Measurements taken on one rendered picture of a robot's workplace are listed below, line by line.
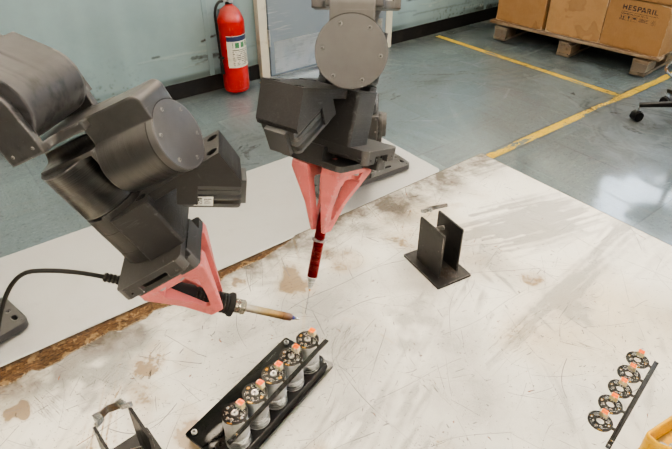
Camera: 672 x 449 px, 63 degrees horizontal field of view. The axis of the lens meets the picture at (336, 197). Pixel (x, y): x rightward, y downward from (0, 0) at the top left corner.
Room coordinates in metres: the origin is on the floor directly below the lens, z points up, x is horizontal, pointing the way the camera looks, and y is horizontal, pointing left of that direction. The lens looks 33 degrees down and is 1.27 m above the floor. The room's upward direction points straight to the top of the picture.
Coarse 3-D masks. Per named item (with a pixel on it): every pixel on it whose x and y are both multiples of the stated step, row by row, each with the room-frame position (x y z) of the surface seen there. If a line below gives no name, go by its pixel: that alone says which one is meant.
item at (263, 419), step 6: (252, 390) 0.35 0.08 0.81; (246, 402) 0.34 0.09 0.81; (252, 408) 0.34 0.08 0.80; (252, 414) 0.34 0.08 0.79; (264, 414) 0.34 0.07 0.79; (258, 420) 0.34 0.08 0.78; (264, 420) 0.34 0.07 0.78; (252, 426) 0.34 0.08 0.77; (258, 426) 0.34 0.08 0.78; (264, 426) 0.34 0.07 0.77
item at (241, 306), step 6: (240, 300) 0.41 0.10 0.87; (240, 306) 0.41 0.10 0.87; (246, 306) 0.41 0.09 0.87; (252, 306) 0.41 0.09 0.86; (258, 306) 0.42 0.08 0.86; (234, 312) 0.41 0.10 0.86; (240, 312) 0.41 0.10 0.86; (252, 312) 0.41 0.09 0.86; (258, 312) 0.41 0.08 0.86; (264, 312) 0.41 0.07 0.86; (270, 312) 0.41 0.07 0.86; (276, 312) 0.42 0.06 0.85; (282, 312) 0.42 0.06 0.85; (282, 318) 0.42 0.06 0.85; (288, 318) 0.42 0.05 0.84
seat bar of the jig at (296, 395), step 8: (320, 360) 0.42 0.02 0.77; (320, 368) 0.41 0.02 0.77; (304, 376) 0.40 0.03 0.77; (312, 376) 0.40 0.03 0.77; (304, 384) 0.39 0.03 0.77; (288, 392) 0.38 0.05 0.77; (296, 392) 0.38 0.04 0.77; (304, 392) 0.39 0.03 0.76; (288, 400) 0.37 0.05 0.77; (296, 400) 0.38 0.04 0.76; (288, 408) 0.37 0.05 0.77; (272, 416) 0.35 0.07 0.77; (280, 416) 0.35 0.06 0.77; (272, 424) 0.34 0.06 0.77; (256, 432) 0.33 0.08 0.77; (264, 432) 0.34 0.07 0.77; (224, 440) 0.32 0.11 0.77; (256, 440) 0.33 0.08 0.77; (216, 448) 0.32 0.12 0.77; (224, 448) 0.32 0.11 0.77; (248, 448) 0.32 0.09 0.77
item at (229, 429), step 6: (234, 414) 0.32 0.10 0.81; (228, 426) 0.32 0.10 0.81; (234, 426) 0.31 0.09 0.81; (240, 426) 0.32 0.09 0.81; (228, 432) 0.32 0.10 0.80; (234, 432) 0.31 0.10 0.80; (246, 432) 0.32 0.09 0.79; (228, 438) 0.32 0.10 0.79; (240, 438) 0.32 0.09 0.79; (246, 438) 0.32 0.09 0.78; (228, 444) 0.32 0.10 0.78; (234, 444) 0.31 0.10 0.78; (240, 444) 0.31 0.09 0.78; (246, 444) 0.32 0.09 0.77
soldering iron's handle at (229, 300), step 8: (104, 280) 0.39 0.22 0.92; (112, 280) 0.39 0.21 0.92; (176, 288) 0.40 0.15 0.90; (184, 288) 0.40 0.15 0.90; (192, 288) 0.40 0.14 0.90; (200, 288) 0.41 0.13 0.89; (192, 296) 0.40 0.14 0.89; (200, 296) 0.40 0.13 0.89; (224, 296) 0.41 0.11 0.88; (232, 296) 0.41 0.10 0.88; (224, 304) 0.40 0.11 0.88; (232, 304) 0.40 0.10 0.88; (224, 312) 0.40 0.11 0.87; (232, 312) 0.40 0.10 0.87
